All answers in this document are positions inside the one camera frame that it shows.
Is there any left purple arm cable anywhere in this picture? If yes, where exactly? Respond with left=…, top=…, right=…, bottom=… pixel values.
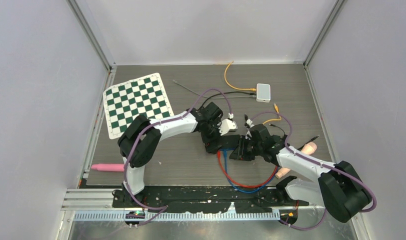
left=122, top=88, right=235, bottom=227

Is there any white router box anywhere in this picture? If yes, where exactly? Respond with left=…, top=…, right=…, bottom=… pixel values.
left=256, top=83, right=271, bottom=103

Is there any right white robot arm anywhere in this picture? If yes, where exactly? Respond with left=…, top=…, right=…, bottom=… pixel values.
left=230, top=124, right=374, bottom=223

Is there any blue ethernet cable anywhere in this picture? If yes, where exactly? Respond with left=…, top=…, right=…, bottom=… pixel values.
left=222, top=149, right=282, bottom=194

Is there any black cable to router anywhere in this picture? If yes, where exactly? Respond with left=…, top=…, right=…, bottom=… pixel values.
left=200, top=91, right=257, bottom=108

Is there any grey thin cable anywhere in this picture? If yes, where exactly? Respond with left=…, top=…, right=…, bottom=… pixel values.
left=172, top=79, right=257, bottom=100

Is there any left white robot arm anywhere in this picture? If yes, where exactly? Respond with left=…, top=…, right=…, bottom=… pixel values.
left=117, top=102, right=240, bottom=207

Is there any green white chessboard mat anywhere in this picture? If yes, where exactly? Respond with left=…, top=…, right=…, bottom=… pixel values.
left=102, top=72, right=174, bottom=140

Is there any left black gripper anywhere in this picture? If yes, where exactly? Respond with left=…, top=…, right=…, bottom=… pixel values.
left=201, top=118, right=229, bottom=154

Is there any yellow cable to router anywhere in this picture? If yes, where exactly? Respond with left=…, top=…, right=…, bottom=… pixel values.
left=224, top=60, right=258, bottom=92

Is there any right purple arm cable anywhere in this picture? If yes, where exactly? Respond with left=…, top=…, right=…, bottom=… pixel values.
left=247, top=111, right=378, bottom=232

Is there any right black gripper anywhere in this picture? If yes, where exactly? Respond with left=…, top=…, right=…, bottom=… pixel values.
left=229, top=135, right=264, bottom=162

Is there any beige cylinder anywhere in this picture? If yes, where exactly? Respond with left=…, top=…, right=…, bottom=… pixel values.
left=275, top=142, right=318, bottom=179

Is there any pink cylinder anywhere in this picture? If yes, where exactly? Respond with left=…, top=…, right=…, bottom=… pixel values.
left=90, top=163, right=124, bottom=173

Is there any black ethernet cable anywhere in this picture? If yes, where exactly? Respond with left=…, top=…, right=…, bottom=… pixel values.
left=244, top=113, right=320, bottom=147

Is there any black network switch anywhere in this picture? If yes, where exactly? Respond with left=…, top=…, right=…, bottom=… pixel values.
left=206, top=134, right=242, bottom=154

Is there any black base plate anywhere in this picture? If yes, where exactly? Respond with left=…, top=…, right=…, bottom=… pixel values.
left=110, top=185, right=310, bottom=215

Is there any red ethernet cable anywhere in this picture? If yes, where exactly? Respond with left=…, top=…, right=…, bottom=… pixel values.
left=216, top=150, right=279, bottom=189

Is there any yellow ethernet cable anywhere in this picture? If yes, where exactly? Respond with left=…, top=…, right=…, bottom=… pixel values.
left=262, top=103, right=283, bottom=126

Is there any slotted cable duct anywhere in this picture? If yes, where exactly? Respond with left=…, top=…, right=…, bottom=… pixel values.
left=73, top=209, right=280, bottom=222

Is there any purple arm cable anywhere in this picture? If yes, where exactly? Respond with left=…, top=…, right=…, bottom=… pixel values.
left=247, top=111, right=378, bottom=232
left=122, top=88, right=235, bottom=227

